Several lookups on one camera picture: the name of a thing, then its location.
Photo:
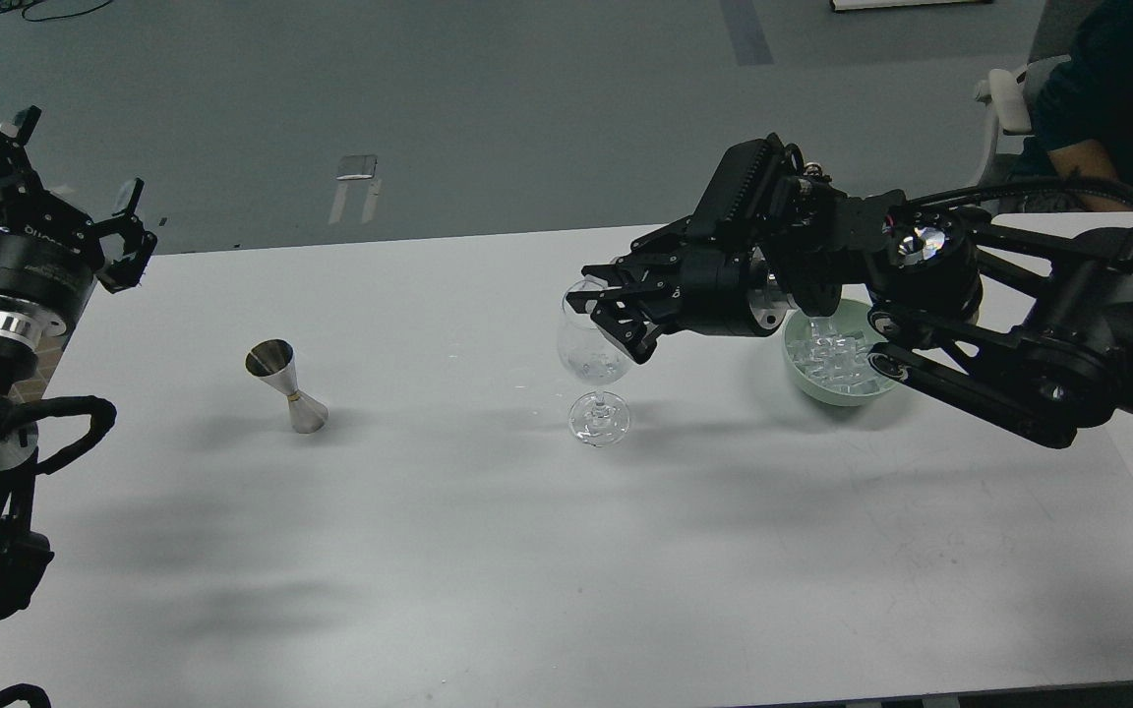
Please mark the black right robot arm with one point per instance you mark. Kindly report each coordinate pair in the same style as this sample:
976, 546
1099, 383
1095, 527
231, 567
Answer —
1013, 303

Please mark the clear wine glass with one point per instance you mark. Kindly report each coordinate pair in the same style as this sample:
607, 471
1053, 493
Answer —
599, 417

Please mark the steel double jigger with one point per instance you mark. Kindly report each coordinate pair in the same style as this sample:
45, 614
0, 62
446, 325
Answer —
274, 363

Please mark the metal floor plate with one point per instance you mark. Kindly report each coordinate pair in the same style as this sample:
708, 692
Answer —
356, 167

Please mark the person in teal shirt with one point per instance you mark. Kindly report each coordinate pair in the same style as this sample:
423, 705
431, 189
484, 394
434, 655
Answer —
1083, 115

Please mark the grey chair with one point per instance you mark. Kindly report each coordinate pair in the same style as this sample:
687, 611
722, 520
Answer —
1007, 96

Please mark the clear ice cubes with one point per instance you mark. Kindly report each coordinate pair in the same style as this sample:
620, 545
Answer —
832, 354

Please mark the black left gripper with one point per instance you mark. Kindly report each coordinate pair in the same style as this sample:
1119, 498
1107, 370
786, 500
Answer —
47, 258

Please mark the green bowl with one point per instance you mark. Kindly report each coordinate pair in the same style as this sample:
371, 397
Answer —
852, 312

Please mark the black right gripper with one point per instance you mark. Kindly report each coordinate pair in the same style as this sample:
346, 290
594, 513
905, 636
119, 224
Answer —
720, 282

